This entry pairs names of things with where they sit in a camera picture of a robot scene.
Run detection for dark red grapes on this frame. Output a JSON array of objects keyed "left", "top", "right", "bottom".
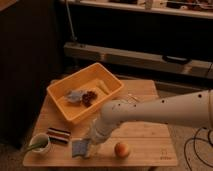
[{"left": 82, "top": 91, "right": 97, "bottom": 107}]

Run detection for long grey case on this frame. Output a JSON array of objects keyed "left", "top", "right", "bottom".
[{"left": 64, "top": 42, "right": 213, "bottom": 80}]

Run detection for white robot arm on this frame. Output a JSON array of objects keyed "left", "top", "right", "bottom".
[{"left": 86, "top": 90, "right": 213, "bottom": 157}]

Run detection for yellow plastic bin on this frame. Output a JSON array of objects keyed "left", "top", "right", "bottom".
[{"left": 47, "top": 63, "right": 124, "bottom": 125}]

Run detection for crumpled grey cloth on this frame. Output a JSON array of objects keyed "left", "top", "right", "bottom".
[{"left": 65, "top": 90, "right": 85, "bottom": 104}]

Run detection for green utensil in mug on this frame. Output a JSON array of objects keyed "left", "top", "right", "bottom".
[{"left": 24, "top": 140, "right": 48, "bottom": 153}]

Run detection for vertical metal pole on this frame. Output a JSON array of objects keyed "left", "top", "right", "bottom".
[{"left": 65, "top": 0, "right": 77, "bottom": 42}]

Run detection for blue grey sponge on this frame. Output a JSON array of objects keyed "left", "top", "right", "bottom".
[{"left": 72, "top": 139, "right": 89, "bottom": 157}]

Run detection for black case handle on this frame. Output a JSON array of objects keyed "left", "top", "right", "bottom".
[{"left": 162, "top": 55, "right": 191, "bottom": 65}]

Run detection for black floor cables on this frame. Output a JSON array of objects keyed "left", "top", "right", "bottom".
[{"left": 182, "top": 126, "right": 213, "bottom": 169}]

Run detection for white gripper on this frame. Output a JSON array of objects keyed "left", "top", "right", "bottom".
[{"left": 82, "top": 118, "right": 114, "bottom": 158}]

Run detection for background shelf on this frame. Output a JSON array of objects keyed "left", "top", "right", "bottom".
[{"left": 60, "top": 0, "right": 213, "bottom": 19}]

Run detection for orange fruit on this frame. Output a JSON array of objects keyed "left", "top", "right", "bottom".
[{"left": 114, "top": 142, "right": 130, "bottom": 158}]

